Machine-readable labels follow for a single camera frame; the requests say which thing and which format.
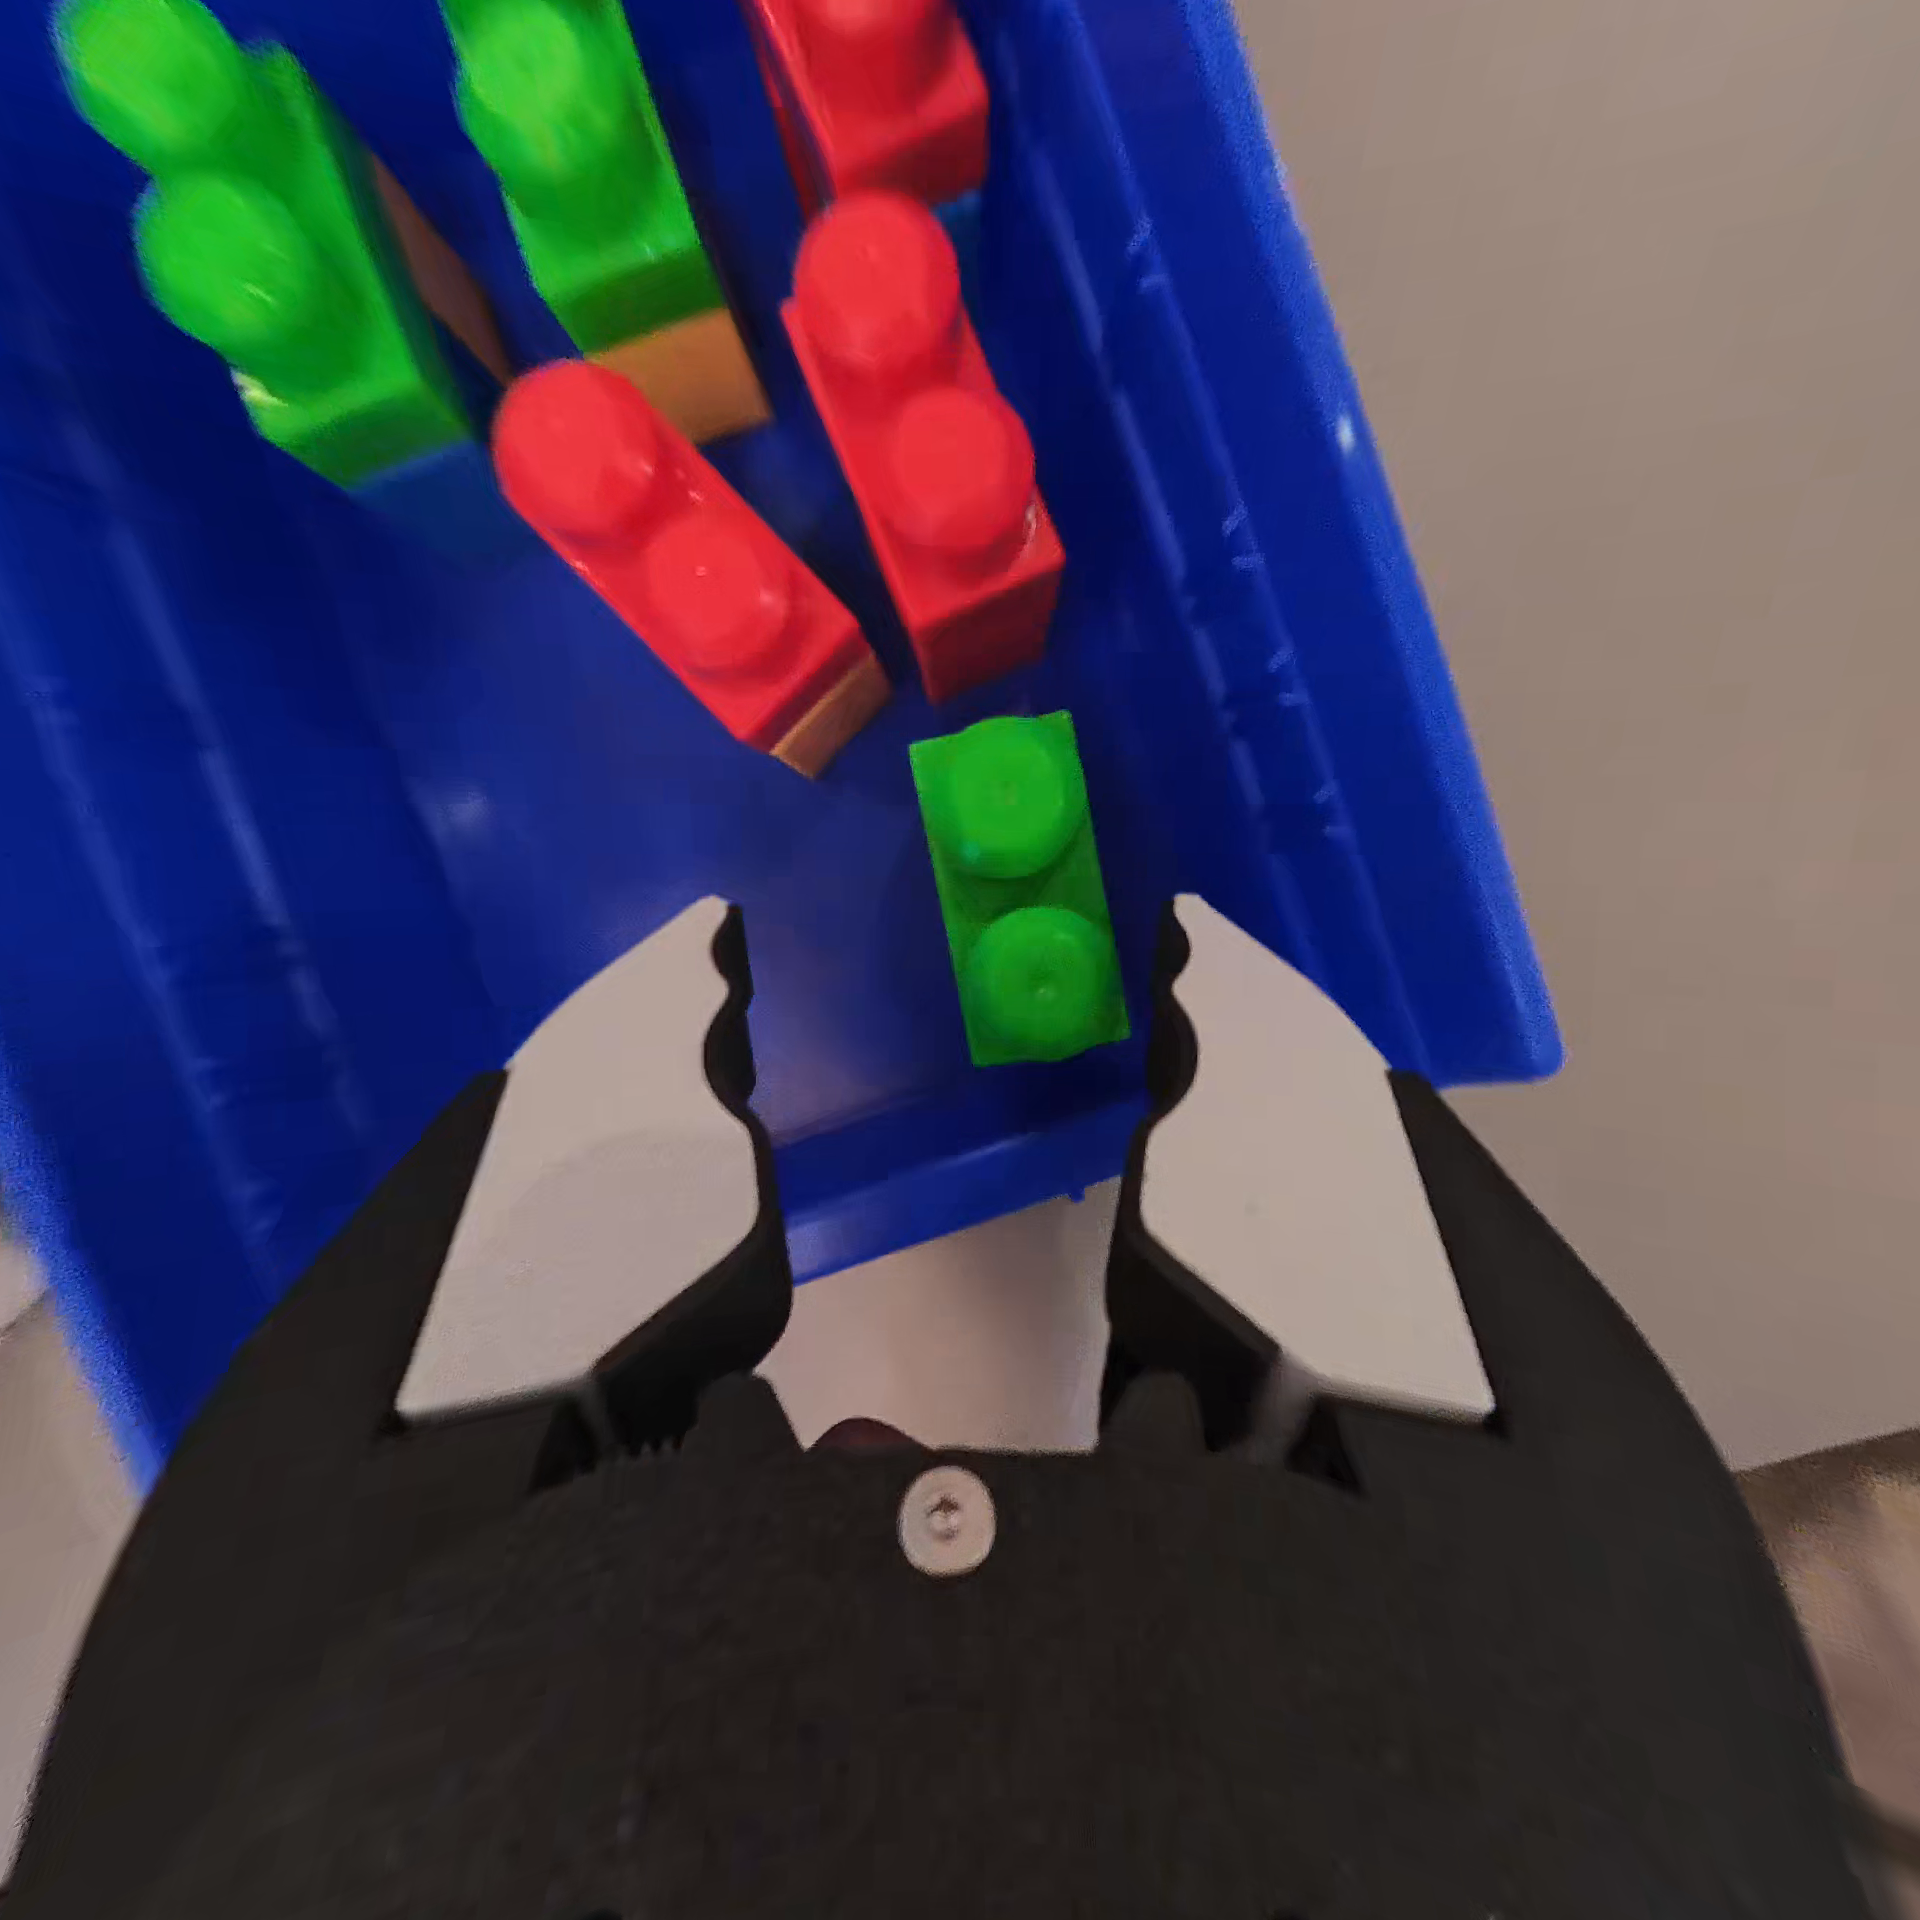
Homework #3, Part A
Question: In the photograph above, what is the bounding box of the green two-stud toy block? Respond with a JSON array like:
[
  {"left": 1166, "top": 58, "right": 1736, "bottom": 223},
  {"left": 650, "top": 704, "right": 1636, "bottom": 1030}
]
[{"left": 905, "top": 713, "right": 1136, "bottom": 1067}]

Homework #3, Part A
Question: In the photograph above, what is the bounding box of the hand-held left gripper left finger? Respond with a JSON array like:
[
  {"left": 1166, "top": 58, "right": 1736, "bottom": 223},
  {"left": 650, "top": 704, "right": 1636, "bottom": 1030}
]
[{"left": 395, "top": 894, "right": 794, "bottom": 1429}]

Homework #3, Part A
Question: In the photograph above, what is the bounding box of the cluster of toy blocks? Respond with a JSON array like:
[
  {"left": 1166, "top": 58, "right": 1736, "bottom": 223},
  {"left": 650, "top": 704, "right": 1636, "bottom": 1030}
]
[{"left": 56, "top": 0, "right": 1067, "bottom": 781}]

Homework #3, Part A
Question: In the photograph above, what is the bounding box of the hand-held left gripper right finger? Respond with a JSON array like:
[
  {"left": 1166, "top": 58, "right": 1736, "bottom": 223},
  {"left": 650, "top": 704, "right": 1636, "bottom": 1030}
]
[{"left": 1103, "top": 894, "right": 1501, "bottom": 1429}]

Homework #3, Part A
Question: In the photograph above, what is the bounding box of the blue plastic bin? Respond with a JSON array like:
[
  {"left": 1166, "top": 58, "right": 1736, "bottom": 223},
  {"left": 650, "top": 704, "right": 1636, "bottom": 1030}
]
[{"left": 0, "top": 0, "right": 1562, "bottom": 1487}]

